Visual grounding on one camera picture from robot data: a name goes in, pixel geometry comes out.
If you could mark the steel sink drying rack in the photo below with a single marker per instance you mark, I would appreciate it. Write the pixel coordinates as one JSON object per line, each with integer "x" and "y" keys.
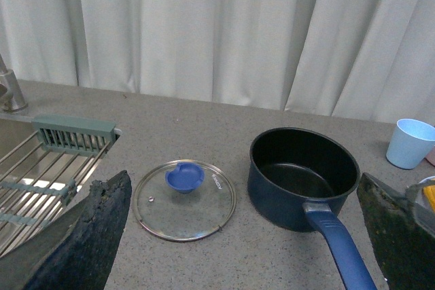
{"x": 37, "y": 185}

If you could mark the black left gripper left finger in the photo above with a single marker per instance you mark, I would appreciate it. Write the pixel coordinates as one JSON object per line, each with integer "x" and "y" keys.
{"x": 78, "y": 249}

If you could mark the pink bowl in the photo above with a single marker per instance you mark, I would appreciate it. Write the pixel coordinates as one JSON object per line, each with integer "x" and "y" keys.
{"x": 430, "y": 158}

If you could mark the yellow corn cob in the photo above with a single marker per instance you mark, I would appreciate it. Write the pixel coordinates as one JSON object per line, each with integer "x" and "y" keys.
{"x": 429, "y": 193}

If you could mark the white curtain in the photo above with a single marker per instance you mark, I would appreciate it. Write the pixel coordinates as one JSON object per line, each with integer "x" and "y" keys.
{"x": 362, "y": 59}

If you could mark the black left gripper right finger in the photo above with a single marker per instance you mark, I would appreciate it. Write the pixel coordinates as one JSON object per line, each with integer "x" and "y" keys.
{"x": 401, "y": 230}

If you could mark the steel faucet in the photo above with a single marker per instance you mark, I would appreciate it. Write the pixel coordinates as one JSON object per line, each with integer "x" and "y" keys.
{"x": 12, "y": 99}

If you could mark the dark blue saucepan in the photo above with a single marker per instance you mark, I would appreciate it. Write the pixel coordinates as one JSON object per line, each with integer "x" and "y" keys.
{"x": 299, "y": 180}

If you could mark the light blue cup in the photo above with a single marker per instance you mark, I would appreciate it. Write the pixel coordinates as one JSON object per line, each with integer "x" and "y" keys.
{"x": 411, "y": 142}

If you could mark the glass lid blue knob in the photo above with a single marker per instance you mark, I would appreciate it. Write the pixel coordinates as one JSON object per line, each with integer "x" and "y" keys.
{"x": 184, "y": 200}

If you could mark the green dish rack end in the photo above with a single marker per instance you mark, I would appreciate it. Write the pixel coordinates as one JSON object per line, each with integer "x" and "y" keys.
{"x": 74, "y": 135}

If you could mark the light blue plate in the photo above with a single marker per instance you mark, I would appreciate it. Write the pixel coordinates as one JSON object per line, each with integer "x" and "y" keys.
{"x": 427, "y": 182}

